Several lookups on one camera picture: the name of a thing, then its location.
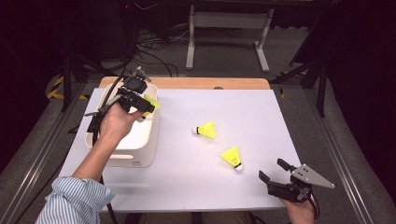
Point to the white metal stand frame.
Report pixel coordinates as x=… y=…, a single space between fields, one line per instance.
x=230 y=20

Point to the white table cover sheet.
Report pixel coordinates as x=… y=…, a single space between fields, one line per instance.
x=193 y=174

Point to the person's left hand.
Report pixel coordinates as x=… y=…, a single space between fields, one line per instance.
x=116 y=124

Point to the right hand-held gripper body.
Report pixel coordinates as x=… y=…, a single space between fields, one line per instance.
x=306 y=177

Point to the yellow black hazard tape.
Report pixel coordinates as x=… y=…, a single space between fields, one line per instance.
x=55 y=93

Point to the person's brown trousers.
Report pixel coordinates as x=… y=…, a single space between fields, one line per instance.
x=168 y=218

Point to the yellow plastic shuttlecock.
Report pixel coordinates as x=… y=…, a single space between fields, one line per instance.
x=208 y=130
x=232 y=155
x=154 y=102

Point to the person's right hand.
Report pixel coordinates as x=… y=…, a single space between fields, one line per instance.
x=300 y=213

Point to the black tripod stand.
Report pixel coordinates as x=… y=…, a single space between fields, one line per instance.
x=66 y=84

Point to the black curtain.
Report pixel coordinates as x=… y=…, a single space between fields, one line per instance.
x=367 y=93
x=25 y=77

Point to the metal floor rail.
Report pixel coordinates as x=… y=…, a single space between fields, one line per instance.
x=339 y=161
x=37 y=161

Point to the white plastic storage bin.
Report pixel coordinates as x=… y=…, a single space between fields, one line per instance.
x=140 y=149

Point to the wooden table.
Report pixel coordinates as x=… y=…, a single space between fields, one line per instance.
x=186 y=83

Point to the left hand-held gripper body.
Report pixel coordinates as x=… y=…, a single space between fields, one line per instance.
x=134 y=85

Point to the black metal stand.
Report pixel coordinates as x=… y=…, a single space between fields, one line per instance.
x=322 y=90

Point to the striped blue shirt sleeve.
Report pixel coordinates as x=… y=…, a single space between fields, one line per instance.
x=71 y=202

